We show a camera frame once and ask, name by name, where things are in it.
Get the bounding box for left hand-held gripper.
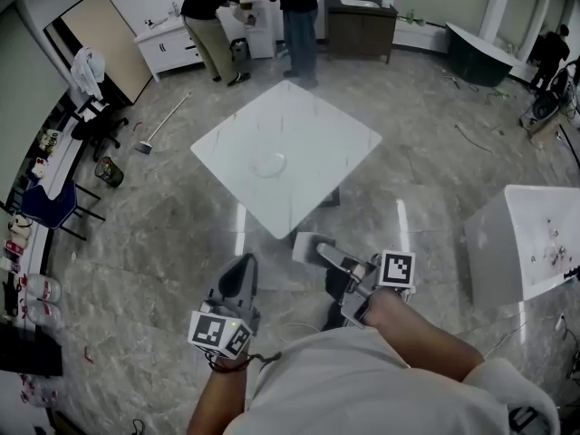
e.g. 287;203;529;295
188;252;263;360

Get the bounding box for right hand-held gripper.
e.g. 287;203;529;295
293;232;417;331

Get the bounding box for clear glass plate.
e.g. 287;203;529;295
250;151;288;179

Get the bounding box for small items group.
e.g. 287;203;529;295
528;217;573;269

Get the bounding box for person's right forearm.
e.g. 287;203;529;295
361;286;487;385

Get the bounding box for person's left forearm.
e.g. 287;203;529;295
185;354;256;435

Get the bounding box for white marble square table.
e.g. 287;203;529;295
189;79;384;241

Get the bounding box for person's white shirt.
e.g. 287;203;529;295
220;325;563;435

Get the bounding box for white plastic box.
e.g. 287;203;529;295
463;184;580;311

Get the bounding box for blue folding chair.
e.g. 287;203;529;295
19;179;106;243

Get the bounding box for black office chair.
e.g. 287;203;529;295
69;74;131;163

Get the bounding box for dark wooden vanity cabinet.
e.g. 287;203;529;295
323;0;400;65

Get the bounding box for white plush toy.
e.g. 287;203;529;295
8;213;34;248

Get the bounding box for white water dispenser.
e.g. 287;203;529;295
243;0;278;61

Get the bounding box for white drawer cabinet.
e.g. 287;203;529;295
133;17;206;83

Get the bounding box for black bathtub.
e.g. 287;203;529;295
444;21;523;89

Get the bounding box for white cloth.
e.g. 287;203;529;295
69;46;107;102

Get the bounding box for beige framed board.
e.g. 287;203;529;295
43;0;154;107

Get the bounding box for black floor fan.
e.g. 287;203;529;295
518;60;580;131

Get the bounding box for white floor cable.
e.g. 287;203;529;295
279;321;324;342

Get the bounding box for black wrist strap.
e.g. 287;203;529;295
207;352;283;374

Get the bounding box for black wire waste basket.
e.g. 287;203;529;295
94;156;126;189

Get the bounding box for white-handled broom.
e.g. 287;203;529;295
134;90;193;156

